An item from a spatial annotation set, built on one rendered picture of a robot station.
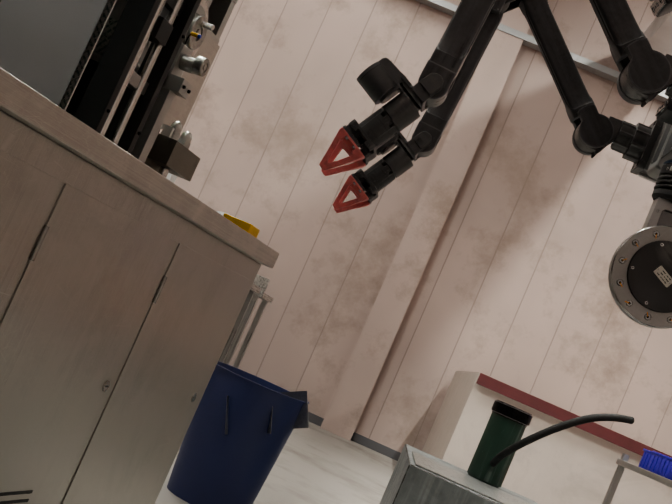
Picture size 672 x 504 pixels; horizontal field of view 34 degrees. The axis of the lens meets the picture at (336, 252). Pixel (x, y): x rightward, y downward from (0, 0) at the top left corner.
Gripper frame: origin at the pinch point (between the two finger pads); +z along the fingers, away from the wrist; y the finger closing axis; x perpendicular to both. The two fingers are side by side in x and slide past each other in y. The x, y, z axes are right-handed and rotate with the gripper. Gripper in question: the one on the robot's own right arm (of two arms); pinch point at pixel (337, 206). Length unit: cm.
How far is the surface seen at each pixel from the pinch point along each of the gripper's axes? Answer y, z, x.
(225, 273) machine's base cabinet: 13.6, 28.7, -1.0
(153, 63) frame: 53, 14, -34
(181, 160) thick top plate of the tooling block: 4.0, 22.2, -29.4
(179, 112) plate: -68, 17, -60
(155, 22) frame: 59, 9, -38
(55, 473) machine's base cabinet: 52, 72, 15
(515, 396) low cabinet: -511, -45, 105
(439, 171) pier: -774, -136, -79
